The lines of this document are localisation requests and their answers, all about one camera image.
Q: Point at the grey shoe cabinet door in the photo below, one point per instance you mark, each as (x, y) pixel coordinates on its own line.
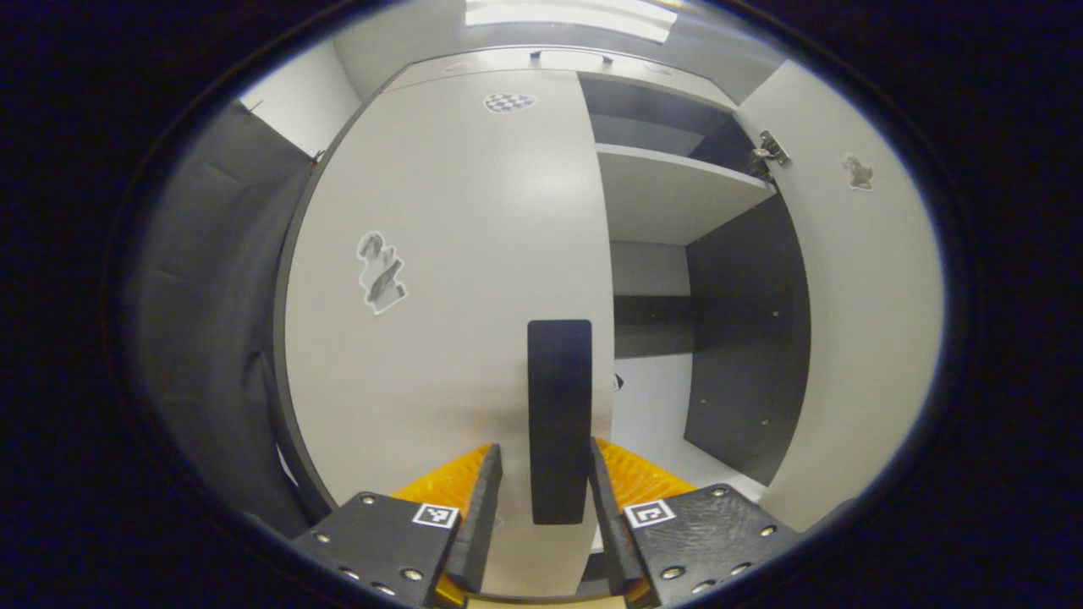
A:
(440, 254)
(871, 338)

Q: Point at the black backdrop cloth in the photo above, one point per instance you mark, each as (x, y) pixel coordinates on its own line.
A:
(195, 338)

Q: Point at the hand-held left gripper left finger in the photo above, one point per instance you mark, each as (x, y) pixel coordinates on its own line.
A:
(482, 533)

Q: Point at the grey double-door shoe cabinet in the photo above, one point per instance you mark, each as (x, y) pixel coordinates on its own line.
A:
(744, 338)

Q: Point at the large ceiling light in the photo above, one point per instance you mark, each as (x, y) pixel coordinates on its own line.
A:
(575, 17)

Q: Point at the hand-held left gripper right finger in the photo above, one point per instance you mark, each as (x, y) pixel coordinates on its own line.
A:
(611, 541)

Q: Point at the metal door hinge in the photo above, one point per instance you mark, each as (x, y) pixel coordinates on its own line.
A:
(768, 150)

